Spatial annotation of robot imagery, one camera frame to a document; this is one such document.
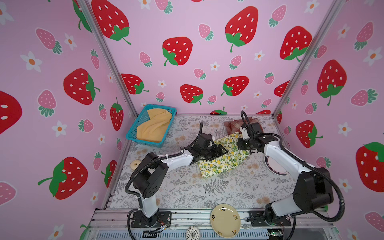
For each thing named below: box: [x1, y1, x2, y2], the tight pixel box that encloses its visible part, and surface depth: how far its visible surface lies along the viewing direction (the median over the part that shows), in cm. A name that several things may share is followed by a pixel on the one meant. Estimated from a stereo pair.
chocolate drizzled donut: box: [186, 225, 200, 240], surface depth 69 cm
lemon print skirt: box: [198, 132, 250, 179], surface depth 92 cm
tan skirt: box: [136, 108, 173, 143], surface depth 113 cm
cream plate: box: [210, 203, 241, 239], surface depth 75 cm
